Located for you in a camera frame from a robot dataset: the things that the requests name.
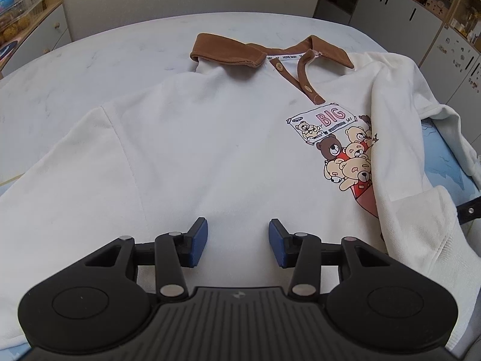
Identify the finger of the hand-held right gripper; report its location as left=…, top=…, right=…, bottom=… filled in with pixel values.
left=456, top=195, right=481, bottom=227

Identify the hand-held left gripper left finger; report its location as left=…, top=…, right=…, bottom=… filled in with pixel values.
left=75, top=217, right=209, bottom=302

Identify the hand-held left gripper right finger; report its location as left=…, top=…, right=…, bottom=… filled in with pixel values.
left=268, top=218, right=411, bottom=302

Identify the cream polo shirt brown collar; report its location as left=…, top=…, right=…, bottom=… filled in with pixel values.
left=0, top=32, right=481, bottom=351

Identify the plain white base cabinet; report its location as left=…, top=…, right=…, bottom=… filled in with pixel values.
left=350, top=0, right=445, bottom=50

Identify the wooden top sideboard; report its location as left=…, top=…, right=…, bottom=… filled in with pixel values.
left=0, top=0, right=73, bottom=80

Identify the clear snack container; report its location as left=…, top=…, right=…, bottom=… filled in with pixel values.
left=0, top=0, right=46, bottom=43

